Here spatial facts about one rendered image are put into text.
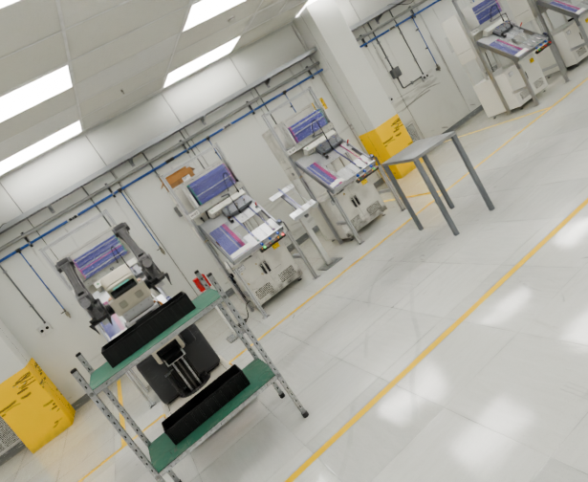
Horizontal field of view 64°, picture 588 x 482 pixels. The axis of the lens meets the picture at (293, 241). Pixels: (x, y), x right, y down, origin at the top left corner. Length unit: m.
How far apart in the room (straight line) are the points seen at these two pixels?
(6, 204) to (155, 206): 1.82
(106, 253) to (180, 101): 2.82
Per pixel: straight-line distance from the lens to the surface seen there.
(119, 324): 5.06
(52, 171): 6.96
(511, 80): 8.02
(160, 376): 3.88
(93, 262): 5.34
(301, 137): 5.96
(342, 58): 7.73
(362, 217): 6.03
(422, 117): 8.91
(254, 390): 2.99
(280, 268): 5.54
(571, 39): 9.18
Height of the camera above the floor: 1.52
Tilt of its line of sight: 11 degrees down
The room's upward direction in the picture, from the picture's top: 32 degrees counter-clockwise
